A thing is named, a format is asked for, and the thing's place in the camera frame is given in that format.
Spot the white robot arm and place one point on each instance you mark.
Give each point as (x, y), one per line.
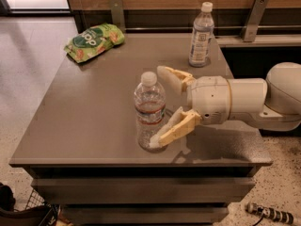
(272, 103)

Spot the water bottle white blue label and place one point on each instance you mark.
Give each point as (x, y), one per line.
(203, 29)

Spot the black wire basket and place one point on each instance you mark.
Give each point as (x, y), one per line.
(42, 215)

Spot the right metal bracket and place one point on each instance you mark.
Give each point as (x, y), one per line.
(253, 20)

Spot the green rice chip bag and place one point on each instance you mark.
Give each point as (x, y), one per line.
(94, 41)

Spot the grey drawer cabinet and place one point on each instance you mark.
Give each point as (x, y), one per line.
(82, 152)

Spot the black white striped tool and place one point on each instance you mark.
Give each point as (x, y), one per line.
(273, 214)

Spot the clear water bottle red label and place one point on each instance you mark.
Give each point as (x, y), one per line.
(150, 106)

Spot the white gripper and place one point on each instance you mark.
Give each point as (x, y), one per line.
(209, 98)

